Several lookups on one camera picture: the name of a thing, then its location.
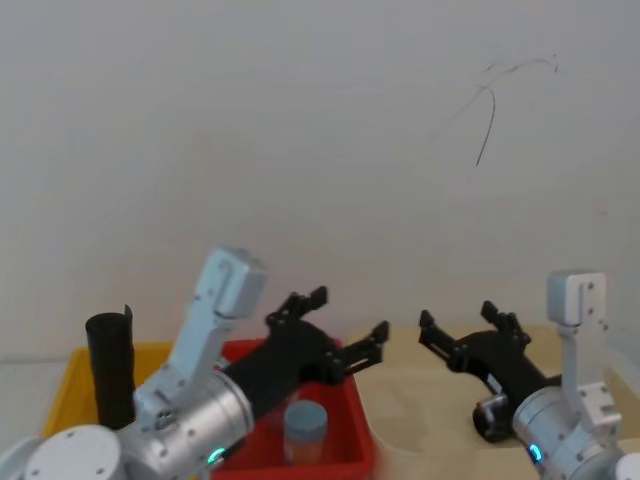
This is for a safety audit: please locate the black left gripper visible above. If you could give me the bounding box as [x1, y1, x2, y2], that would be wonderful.
[221, 285, 391, 421]

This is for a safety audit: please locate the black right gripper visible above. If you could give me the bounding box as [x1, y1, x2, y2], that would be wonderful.
[418, 300, 565, 402]

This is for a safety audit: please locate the red plastic bin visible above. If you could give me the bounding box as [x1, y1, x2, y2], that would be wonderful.
[212, 337, 379, 480]

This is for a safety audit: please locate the clear jar with grey lid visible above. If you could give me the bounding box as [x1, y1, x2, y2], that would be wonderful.
[282, 400, 330, 464]

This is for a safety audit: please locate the black rolled sheet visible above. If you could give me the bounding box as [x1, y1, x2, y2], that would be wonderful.
[84, 303, 138, 431]

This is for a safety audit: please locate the yellow plastic bin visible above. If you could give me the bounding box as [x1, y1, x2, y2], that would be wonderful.
[42, 342, 177, 437]

